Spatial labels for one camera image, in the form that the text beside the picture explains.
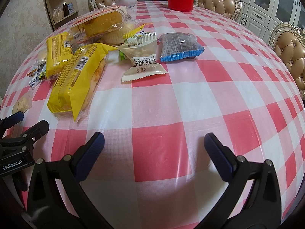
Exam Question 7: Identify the round biscuit clear wrapper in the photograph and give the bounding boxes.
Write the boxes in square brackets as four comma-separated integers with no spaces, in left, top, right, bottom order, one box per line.
[12,92,33,114]

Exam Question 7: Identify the large yellow bread package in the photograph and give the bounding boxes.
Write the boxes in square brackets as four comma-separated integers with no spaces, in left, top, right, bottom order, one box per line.
[47,42,117,122]

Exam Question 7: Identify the white nut snack bag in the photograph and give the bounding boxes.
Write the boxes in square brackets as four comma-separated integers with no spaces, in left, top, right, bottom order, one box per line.
[118,37,168,82]

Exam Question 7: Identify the small colourful candy packets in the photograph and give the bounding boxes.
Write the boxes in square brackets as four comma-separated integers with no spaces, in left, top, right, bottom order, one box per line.
[26,47,47,89]

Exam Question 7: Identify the pink checkered tablecloth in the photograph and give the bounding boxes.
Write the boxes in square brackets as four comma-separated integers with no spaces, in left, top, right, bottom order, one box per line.
[12,1,304,228]

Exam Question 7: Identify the wooden corner shelf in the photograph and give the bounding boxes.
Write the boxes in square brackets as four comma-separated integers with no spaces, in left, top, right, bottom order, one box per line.
[43,0,79,31]

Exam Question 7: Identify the clear bag yellow cakes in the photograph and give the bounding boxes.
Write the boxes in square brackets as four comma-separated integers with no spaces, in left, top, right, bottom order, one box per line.
[65,5,144,46]

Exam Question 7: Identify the green yellow snack packet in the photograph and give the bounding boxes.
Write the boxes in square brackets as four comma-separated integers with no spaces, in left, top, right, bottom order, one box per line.
[117,26,157,60]

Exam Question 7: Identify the tufted chair right side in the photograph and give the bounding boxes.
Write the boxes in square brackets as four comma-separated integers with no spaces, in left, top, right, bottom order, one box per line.
[268,22,305,99]

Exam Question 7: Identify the blue clear snack bag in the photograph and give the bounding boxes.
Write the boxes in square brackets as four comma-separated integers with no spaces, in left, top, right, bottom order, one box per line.
[157,33,205,63]

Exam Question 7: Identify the white glass door cabinet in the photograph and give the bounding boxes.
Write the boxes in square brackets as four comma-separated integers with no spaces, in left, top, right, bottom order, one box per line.
[237,0,304,43]

